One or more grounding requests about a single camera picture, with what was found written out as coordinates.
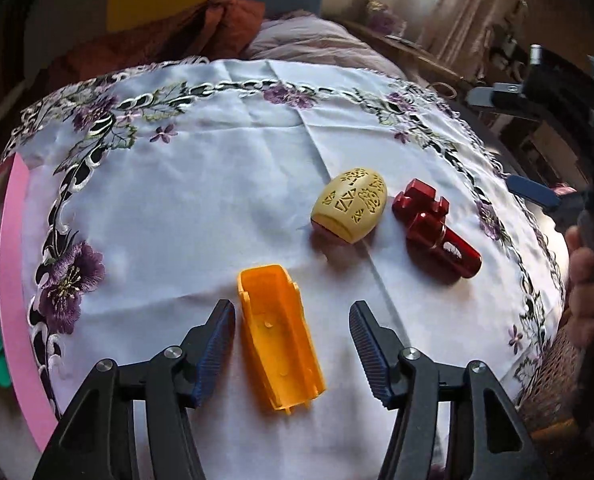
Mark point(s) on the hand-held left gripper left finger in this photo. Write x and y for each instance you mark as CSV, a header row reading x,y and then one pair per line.
x,y
212,355

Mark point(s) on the orange plastic trough piece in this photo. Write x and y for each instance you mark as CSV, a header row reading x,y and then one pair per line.
x,y
277,345

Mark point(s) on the rust-coloured blanket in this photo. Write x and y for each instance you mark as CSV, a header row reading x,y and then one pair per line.
x,y
177,35

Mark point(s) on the white floral embroidered tablecloth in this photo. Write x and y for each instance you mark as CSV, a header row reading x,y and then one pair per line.
x,y
202,185

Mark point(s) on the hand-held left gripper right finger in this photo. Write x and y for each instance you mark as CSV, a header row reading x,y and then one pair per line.
x,y
372,355

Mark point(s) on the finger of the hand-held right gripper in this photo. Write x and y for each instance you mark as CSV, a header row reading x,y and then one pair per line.
x,y
492,95
532,191

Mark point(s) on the red notched block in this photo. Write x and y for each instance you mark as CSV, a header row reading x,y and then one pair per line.
x,y
417,197

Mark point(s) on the yellow carved oval box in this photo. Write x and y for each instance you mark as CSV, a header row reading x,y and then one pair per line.
x,y
349,205

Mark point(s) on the red metallic cylinder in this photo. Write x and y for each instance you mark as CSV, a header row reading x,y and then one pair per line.
x,y
457,255

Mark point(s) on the pale patterned curtain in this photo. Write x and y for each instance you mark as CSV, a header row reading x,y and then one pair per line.
x,y
477,0

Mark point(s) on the brown woven object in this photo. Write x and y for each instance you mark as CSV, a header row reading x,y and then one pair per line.
x,y
552,375

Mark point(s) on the person's right hand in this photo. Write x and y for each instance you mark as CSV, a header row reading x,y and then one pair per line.
x,y
584,290

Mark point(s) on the wooden side table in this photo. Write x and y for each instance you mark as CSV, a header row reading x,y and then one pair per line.
x,y
412,52

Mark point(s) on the small decorated box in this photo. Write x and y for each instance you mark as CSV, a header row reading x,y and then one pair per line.
x,y
382,17

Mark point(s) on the grey pink pillow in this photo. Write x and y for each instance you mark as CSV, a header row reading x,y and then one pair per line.
x,y
317,40

